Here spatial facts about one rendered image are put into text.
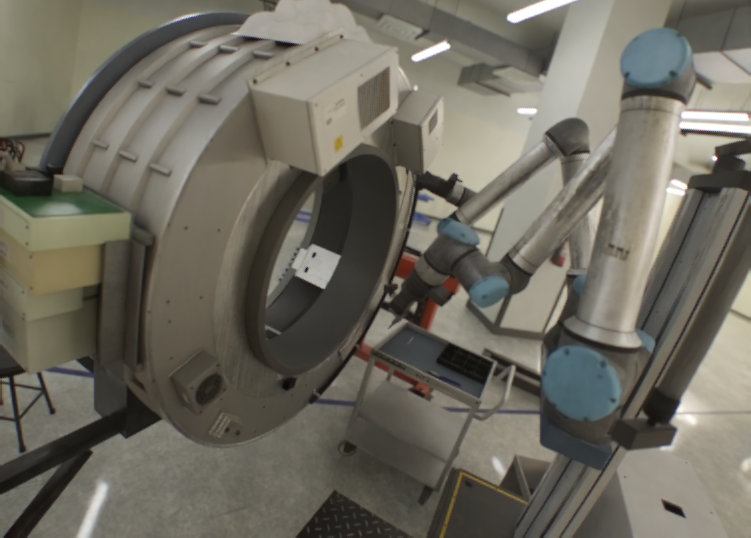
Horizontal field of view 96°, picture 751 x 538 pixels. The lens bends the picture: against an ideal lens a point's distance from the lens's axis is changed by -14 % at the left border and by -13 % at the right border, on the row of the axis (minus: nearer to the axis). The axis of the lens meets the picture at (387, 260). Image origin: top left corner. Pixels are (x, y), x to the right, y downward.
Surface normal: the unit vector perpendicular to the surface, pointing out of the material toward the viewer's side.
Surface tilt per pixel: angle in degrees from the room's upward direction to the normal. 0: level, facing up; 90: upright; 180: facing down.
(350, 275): 67
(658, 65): 83
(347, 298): 52
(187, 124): 59
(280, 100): 125
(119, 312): 90
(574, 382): 95
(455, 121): 90
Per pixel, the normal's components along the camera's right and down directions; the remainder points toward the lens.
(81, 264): 0.88, 0.36
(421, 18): 0.25, 0.34
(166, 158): -0.25, -0.24
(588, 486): -0.36, 0.16
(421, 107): -0.11, -0.51
